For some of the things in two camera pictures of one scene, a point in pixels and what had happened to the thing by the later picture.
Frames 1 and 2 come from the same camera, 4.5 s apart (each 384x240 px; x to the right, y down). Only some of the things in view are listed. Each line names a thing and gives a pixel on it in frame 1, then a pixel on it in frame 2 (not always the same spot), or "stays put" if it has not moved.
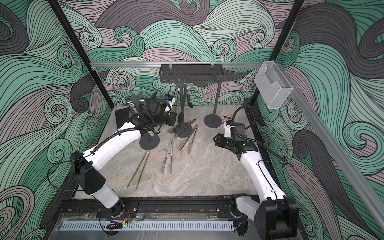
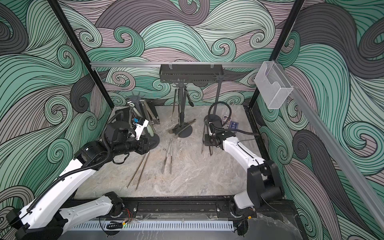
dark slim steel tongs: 195,128 → 210,130
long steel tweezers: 148,152 stays put
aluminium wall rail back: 176,65 stays put
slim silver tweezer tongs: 170,143 stays put
